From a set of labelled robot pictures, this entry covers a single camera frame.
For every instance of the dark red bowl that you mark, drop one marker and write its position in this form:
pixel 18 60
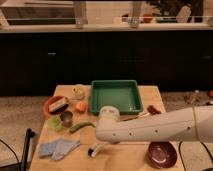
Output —
pixel 162 154

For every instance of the blue cloth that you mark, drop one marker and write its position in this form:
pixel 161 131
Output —
pixel 57 149

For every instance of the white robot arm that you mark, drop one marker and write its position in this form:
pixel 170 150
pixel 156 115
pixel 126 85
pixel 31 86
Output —
pixel 189 124

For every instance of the green plastic tray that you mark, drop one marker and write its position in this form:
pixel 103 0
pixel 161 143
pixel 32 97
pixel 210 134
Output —
pixel 122 94

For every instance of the white black dish brush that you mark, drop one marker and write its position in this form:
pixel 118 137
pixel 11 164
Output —
pixel 95 149

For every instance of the light green cup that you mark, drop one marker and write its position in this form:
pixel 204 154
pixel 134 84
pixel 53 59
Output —
pixel 54 123

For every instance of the metal cup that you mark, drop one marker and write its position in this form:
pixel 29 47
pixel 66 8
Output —
pixel 66 118

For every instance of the brown grape bunch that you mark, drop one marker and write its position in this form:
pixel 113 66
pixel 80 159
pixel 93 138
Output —
pixel 152 110

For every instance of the orange plate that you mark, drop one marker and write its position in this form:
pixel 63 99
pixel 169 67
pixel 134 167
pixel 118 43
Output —
pixel 51 100

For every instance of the green pepper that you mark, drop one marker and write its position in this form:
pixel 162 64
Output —
pixel 80 125

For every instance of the black stand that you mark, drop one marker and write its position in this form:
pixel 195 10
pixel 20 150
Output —
pixel 28 136

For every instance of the orange fruit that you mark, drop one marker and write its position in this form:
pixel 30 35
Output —
pixel 81 107

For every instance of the yellow cup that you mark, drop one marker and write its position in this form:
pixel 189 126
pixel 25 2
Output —
pixel 78 92

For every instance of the sponge block on plate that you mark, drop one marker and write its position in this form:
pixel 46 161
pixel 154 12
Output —
pixel 57 105

